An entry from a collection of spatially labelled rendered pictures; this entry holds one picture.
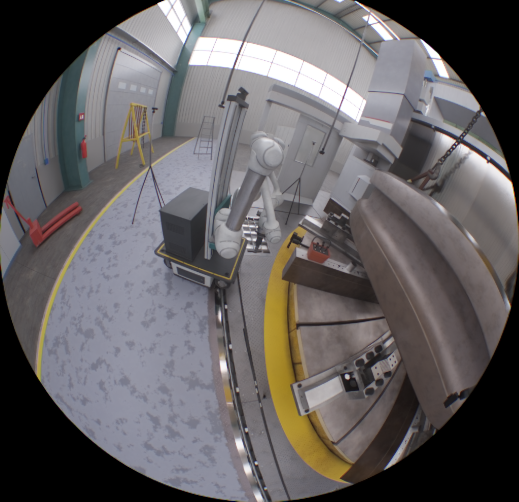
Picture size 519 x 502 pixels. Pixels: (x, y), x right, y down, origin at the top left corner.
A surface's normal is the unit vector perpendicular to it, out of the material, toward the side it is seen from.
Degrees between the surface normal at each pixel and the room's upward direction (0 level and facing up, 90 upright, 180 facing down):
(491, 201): 90
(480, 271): 90
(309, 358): 0
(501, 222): 90
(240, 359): 0
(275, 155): 84
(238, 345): 0
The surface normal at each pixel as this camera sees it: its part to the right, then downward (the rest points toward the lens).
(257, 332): 0.26, -0.72
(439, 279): -0.96, -0.13
